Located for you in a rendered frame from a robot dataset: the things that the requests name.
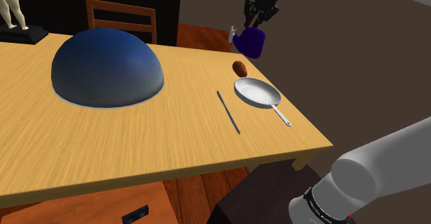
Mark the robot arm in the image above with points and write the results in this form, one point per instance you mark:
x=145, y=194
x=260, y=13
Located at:
x=363, y=176

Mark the purple spray bottle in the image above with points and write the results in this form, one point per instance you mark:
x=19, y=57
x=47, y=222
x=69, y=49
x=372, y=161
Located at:
x=251, y=43

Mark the brown egg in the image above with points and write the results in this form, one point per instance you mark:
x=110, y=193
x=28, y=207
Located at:
x=240, y=69

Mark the silver frying pan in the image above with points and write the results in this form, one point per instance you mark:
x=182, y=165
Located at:
x=257, y=93

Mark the thin dark grey rod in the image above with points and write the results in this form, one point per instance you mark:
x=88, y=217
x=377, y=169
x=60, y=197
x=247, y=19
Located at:
x=229, y=112

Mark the brown wooden chair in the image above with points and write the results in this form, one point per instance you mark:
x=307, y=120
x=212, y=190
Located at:
x=121, y=12

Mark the blue upturned bowl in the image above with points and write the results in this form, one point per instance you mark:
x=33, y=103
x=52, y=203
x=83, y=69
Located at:
x=106, y=68

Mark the light wooden table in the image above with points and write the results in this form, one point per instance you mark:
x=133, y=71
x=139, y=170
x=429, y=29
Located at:
x=134, y=142

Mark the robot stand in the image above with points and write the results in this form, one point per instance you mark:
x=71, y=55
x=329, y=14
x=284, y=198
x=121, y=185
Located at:
x=262, y=196

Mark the white figure on black base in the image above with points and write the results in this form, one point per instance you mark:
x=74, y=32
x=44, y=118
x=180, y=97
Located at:
x=13, y=17

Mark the orange wooden drawer unit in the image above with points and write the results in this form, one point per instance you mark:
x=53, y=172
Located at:
x=84, y=206

